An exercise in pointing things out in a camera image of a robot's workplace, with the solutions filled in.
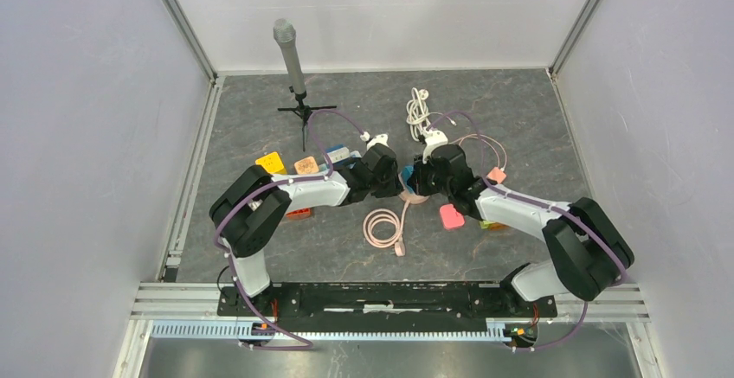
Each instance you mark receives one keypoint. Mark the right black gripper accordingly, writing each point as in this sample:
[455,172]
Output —
[416,180]

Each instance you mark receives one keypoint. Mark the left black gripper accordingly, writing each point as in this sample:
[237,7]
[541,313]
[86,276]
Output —
[392,189]

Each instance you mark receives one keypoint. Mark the blue adapter plug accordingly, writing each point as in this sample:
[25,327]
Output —
[406,174]

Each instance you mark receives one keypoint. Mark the pink round socket with cable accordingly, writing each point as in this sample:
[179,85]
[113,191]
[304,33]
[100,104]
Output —
[380,216]

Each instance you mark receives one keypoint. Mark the yellow cube adapter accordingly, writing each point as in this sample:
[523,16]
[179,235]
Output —
[272,163]

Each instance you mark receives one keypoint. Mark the pink adapter plug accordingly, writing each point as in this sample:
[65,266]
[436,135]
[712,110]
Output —
[450,217]

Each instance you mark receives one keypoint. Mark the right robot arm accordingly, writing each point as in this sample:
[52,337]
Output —
[587,252]

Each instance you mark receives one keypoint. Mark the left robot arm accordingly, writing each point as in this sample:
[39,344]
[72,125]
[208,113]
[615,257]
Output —
[248,213]

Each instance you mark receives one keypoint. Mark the white long power strip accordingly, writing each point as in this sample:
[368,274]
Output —
[344,163]

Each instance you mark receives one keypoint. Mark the blue white cube adapter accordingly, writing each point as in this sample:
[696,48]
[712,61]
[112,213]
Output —
[338,154]

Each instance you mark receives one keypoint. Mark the orange cube adapter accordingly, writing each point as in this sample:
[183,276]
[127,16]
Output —
[306,167]

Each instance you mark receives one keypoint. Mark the orange green lego stack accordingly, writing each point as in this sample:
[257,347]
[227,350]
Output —
[492,225]

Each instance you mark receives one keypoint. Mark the red lego brick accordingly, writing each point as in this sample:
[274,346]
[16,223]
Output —
[299,214]

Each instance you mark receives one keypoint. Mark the grey microphone on tripod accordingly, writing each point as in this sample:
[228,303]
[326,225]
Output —
[285,36]

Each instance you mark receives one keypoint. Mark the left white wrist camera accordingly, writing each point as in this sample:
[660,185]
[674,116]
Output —
[372,141]

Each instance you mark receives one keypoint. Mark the salmon charger with thin cable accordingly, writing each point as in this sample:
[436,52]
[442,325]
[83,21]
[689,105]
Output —
[497,173]

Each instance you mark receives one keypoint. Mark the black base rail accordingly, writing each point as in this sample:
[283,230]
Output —
[453,306]

